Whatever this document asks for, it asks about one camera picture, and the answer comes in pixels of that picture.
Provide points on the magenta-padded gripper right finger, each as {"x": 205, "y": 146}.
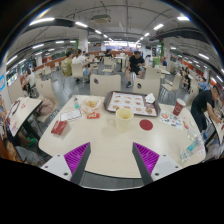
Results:
{"x": 148, "y": 158}

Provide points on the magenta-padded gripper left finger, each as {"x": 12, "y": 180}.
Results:
{"x": 76, "y": 158}

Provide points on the flat round red coaster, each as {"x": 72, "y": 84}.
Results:
{"x": 146, "y": 125}

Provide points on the cream paper cup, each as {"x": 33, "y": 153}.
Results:
{"x": 124, "y": 122}

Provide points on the colourful printed leaflet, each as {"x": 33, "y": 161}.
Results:
{"x": 169, "y": 120}

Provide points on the red sauce packet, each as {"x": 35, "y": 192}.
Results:
{"x": 93, "y": 115}
{"x": 185, "y": 125}

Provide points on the small teal bottle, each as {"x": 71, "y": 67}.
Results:
{"x": 76, "y": 104}

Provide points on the clear plastic bag of fries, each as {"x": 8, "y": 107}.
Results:
{"x": 91, "y": 104}

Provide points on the red paper cup white lid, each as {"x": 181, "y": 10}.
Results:
{"x": 178, "y": 108}

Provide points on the pink bag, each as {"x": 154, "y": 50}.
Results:
{"x": 45, "y": 106}

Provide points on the printed paper tray liner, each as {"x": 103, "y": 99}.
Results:
{"x": 128, "y": 101}

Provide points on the dark brown food tray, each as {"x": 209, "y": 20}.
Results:
{"x": 106, "y": 101}

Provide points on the beige neighbouring table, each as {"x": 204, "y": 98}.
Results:
{"x": 25, "y": 111}
{"x": 218, "y": 128}

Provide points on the beige chair with round hole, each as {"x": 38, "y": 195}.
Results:
{"x": 148, "y": 87}
{"x": 106, "y": 86}

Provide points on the group of beige chairs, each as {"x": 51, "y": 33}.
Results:
{"x": 77, "y": 70}

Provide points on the ceiling strip lights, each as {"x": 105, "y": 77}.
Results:
{"x": 41, "y": 21}

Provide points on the ceiling air conditioner unit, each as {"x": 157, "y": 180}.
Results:
{"x": 101, "y": 18}

